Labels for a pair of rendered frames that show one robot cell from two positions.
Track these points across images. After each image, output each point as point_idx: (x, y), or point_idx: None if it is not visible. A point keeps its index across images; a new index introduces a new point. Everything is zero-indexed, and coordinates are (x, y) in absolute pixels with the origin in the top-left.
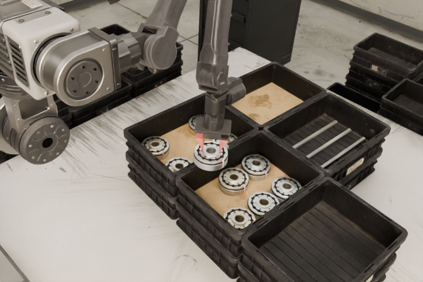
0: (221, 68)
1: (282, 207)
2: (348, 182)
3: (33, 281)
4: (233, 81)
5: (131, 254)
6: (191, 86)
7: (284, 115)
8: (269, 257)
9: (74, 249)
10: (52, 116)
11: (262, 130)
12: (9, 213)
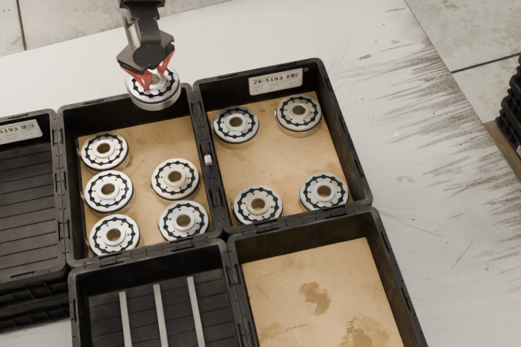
0: None
1: (59, 173)
2: None
3: (205, 8)
4: (137, 25)
5: None
6: None
7: (238, 298)
8: (44, 166)
9: (225, 43)
10: None
11: (218, 234)
12: (311, 1)
